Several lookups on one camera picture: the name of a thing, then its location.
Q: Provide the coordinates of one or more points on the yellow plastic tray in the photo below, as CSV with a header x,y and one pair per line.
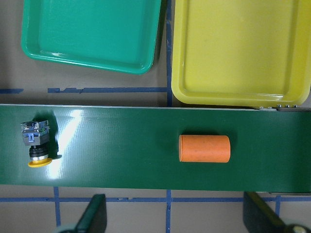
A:
x,y
254,53

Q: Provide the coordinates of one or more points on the yellow push button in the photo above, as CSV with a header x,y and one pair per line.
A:
x,y
36,135

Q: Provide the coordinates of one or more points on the plain orange cylinder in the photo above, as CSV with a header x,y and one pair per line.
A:
x,y
204,148

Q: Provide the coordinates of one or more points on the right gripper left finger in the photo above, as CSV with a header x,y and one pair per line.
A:
x,y
94,218

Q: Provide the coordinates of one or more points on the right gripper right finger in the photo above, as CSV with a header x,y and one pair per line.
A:
x,y
258,217

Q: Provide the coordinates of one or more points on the green plastic tray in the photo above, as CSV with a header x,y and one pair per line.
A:
x,y
114,35

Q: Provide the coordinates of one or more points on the green conveyor belt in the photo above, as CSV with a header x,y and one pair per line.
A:
x,y
123,147

